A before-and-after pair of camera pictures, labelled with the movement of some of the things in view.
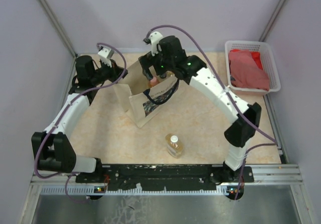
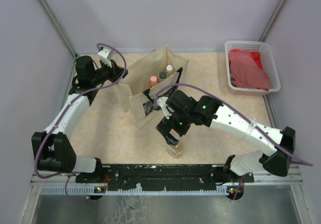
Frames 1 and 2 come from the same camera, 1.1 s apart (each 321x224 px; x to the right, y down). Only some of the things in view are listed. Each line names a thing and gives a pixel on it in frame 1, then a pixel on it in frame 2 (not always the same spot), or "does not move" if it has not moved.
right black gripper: [147, 61] → [165, 126]
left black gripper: [115, 71] does not move
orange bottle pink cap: [153, 82] does not move
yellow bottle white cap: [174, 144] does not move
